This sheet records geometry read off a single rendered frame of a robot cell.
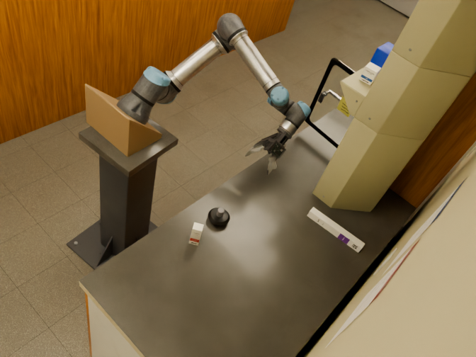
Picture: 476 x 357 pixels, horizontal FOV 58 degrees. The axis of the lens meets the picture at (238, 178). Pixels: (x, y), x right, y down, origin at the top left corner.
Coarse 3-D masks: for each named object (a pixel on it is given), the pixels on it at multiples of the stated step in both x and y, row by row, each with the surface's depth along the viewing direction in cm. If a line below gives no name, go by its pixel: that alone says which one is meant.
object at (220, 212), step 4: (212, 208) 178; (216, 208) 177; (220, 208) 173; (208, 212) 176; (212, 212) 175; (216, 212) 175; (220, 212) 172; (224, 212) 176; (208, 216) 175; (212, 216) 174; (216, 216) 174; (220, 216) 174; (224, 216) 175; (228, 216) 175; (212, 220) 173; (216, 220) 173; (220, 220) 173; (224, 220) 173; (228, 220) 175; (216, 224) 173; (220, 224) 173; (224, 224) 174
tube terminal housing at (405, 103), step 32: (384, 64) 148; (384, 96) 154; (416, 96) 150; (448, 96) 151; (352, 128) 169; (384, 128) 161; (416, 128) 161; (352, 160) 176; (384, 160) 174; (320, 192) 196; (352, 192) 189; (384, 192) 190
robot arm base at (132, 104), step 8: (128, 96) 184; (136, 96) 183; (120, 104) 183; (128, 104) 182; (136, 104) 182; (144, 104) 184; (152, 104) 187; (128, 112) 181; (136, 112) 184; (144, 112) 185; (144, 120) 187
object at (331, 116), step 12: (336, 72) 201; (324, 84) 208; (336, 84) 203; (324, 96) 211; (336, 96) 206; (324, 108) 214; (336, 108) 209; (312, 120) 223; (324, 120) 217; (336, 120) 212; (348, 120) 206; (324, 132) 220; (336, 132) 214
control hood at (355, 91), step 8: (360, 72) 170; (344, 80) 164; (352, 80) 165; (360, 80) 166; (344, 88) 163; (352, 88) 161; (360, 88) 162; (368, 88) 164; (344, 96) 165; (352, 96) 162; (360, 96) 160; (352, 104) 164; (360, 104) 162; (352, 112) 166
